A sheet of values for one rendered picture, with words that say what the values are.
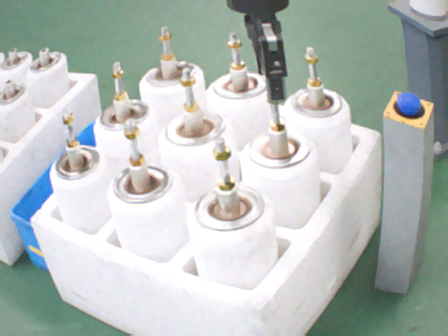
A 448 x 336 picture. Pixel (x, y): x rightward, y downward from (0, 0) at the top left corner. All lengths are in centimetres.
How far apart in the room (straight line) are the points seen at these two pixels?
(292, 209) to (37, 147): 50
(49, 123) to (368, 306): 64
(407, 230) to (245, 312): 27
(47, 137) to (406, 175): 65
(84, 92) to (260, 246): 60
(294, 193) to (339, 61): 79
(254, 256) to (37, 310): 45
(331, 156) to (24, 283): 56
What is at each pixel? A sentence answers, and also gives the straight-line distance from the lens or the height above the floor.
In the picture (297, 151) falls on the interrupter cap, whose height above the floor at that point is 25.
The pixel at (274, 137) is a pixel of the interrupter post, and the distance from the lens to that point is 96.
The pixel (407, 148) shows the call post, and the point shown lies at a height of 27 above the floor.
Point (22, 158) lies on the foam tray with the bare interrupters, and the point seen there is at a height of 16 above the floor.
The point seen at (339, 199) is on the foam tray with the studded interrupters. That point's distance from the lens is 101.
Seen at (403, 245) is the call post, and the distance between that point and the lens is 104.
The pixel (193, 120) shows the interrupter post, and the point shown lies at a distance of 102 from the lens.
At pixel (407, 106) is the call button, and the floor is 33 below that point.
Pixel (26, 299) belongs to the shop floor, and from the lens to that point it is 122.
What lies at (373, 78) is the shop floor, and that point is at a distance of 166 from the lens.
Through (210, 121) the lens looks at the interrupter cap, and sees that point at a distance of 104.
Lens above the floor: 81
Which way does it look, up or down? 35 degrees down
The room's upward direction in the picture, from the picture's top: 8 degrees counter-clockwise
